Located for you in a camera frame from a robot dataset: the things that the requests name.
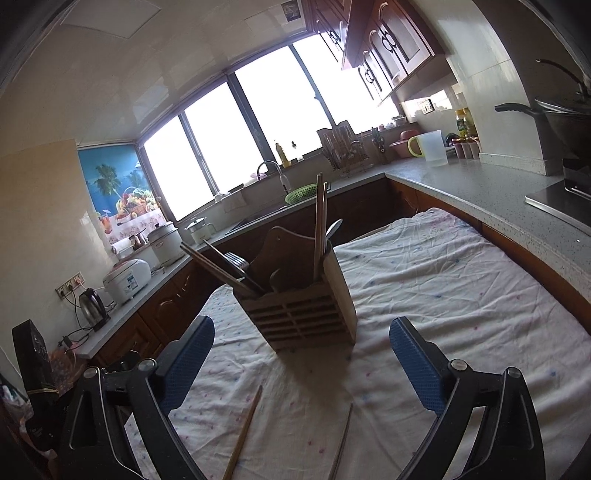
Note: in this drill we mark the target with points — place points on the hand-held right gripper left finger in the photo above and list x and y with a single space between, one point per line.
184 364

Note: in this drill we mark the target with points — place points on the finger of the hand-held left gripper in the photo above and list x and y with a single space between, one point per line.
117 374

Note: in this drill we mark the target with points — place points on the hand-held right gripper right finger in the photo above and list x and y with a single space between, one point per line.
415 364

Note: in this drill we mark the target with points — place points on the wooden utensil holder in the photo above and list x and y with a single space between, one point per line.
300 314

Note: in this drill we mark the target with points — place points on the brown wooden chopstick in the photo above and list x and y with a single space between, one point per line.
325 212
318 221
212 267
244 429

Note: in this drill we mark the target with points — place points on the dark wooden lower cabinets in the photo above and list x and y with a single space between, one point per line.
184 295

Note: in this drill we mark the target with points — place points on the dark wooden cabinets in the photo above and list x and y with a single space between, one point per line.
184 295
392 37

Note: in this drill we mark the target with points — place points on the steel electric kettle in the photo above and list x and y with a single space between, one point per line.
93 309

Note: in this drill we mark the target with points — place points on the white floral cloth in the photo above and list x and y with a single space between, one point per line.
438 286

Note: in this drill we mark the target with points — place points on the white rice cooker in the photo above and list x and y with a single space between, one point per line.
127 281

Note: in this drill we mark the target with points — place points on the dark chopstick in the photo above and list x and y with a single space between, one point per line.
342 438

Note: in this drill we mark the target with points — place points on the white slow cooker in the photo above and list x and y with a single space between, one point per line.
164 244

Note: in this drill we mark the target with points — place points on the white paper towel roll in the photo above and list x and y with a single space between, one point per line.
122 248

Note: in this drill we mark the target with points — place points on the small white electric pot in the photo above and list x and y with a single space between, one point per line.
199 230

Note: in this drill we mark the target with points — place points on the steel kitchen sink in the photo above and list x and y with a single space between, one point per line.
247 222

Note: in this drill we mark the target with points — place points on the silver metal spoon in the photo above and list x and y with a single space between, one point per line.
334 230

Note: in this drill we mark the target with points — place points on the white dishcloth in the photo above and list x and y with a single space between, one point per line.
235 202

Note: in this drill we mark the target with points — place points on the grey speckled countertop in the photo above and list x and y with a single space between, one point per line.
485 184

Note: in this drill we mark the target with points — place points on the beach and fruit poster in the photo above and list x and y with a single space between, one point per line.
108 180

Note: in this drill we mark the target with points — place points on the green plastic colander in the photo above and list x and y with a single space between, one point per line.
300 194

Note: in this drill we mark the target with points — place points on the curved steel faucet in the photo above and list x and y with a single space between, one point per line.
268 164

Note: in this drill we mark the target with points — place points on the small spice jar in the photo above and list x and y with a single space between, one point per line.
475 149
467 150
449 150
458 150

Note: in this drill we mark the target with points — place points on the pink plastic basin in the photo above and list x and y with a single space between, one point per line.
400 147

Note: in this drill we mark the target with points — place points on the steel stove top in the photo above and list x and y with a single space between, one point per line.
561 201

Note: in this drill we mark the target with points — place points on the clear bottle with dark cap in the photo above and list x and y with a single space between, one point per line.
296 154

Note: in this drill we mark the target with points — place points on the wooden cutting board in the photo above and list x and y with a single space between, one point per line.
334 134

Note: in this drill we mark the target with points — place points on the large kitchen window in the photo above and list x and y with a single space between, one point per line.
268 106

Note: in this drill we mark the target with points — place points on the black wok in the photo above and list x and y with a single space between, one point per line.
558 120

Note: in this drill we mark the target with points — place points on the dark wooden upper cabinets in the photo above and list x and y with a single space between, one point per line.
392 37

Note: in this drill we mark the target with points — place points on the wall power outlet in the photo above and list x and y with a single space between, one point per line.
70 286

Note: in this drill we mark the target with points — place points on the white wall socket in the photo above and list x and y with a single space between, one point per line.
425 106

